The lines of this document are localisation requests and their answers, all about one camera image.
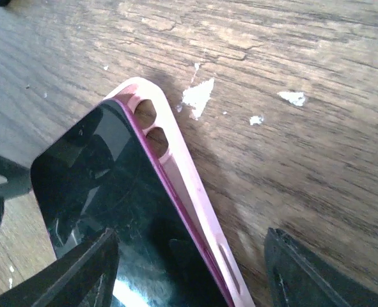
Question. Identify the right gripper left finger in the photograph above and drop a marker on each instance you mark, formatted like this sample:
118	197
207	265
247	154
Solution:
84	276

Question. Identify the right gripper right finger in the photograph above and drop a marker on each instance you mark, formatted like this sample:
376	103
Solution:
298	277

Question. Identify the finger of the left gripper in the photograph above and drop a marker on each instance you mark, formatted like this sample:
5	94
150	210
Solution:
17	181

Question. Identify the pink-edged black phone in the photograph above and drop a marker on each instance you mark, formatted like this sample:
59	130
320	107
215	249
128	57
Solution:
99	175

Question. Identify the pink phone case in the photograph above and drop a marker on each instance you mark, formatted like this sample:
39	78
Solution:
177	168

